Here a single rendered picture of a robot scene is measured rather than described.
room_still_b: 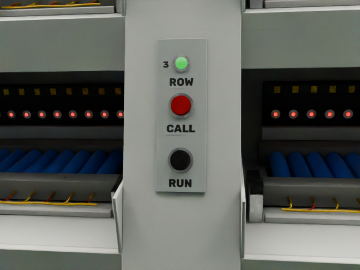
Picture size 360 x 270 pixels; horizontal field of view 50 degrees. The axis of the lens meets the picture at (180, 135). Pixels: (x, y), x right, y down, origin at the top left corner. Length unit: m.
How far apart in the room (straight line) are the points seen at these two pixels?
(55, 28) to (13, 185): 0.17
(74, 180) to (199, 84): 0.16
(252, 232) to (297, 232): 0.04
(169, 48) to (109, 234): 0.17
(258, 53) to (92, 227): 0.21
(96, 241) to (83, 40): 0.17
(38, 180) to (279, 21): 0.27
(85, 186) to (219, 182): 0.15
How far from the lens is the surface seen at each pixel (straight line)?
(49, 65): 0.36
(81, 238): 0.35
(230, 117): 0.31
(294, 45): 0.33
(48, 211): 0.39
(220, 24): 0.32
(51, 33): 0.36
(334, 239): 0.35
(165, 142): 0.31
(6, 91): 0.53
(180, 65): 0.31
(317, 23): 0.33
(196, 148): 0.30
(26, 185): 0.42
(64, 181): 0.40
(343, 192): 0.39
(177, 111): 0.30
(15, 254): 0.36
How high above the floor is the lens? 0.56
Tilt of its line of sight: 2 degrees up
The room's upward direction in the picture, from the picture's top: 1 degrees clockwise
